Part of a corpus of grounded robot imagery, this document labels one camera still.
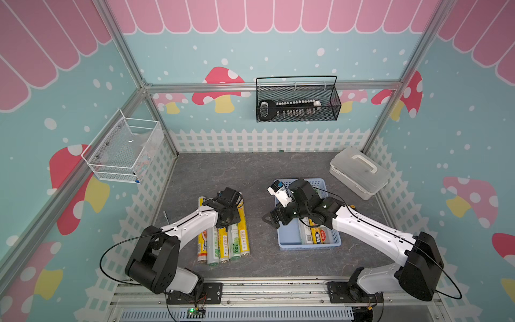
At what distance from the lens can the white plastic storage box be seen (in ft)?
3.18

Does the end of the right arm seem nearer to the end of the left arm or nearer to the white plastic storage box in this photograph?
A: the end of the left arm

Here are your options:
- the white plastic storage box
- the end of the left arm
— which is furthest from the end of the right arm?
the white plastic storage box
